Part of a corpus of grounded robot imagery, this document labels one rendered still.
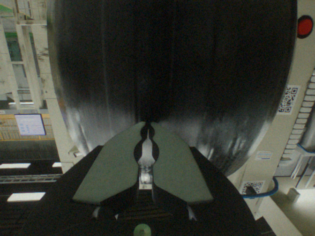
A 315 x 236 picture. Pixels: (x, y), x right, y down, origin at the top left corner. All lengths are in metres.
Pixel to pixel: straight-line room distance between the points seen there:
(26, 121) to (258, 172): 4.40
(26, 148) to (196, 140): 13.39
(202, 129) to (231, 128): 0.03
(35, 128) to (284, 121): 4.41
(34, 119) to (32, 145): 8.87
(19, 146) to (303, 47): 13.72
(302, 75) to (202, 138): 0.36
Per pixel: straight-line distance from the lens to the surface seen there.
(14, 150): 14.05
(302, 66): 0.47
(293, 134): 0.55
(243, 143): 0.19
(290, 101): 0.48
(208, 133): 0.16
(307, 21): 0.46
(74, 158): 1.01
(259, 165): 0.53
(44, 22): 0.89
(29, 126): 4.50
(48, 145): 12.61
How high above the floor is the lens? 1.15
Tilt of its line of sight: 21 degrees up
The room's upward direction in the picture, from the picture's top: 178 degrees counter-clockwise
